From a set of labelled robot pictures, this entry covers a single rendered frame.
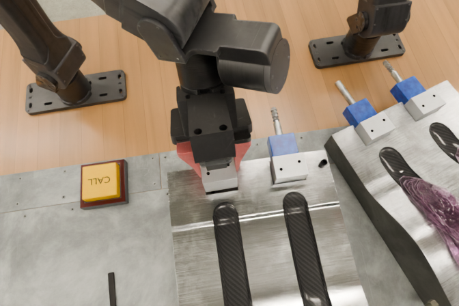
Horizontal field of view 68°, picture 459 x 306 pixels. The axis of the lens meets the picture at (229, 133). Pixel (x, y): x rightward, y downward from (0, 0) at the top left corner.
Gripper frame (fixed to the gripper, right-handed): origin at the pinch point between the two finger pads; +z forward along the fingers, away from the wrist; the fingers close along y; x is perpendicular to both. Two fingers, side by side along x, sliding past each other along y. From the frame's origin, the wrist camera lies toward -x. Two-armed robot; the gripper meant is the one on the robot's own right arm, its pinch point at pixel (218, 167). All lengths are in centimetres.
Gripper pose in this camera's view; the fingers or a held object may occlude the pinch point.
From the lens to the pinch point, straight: 49.6
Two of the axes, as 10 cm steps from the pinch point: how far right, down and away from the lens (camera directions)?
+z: 1.0, 7.9, 6.1
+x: -1.3, -5.9, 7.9
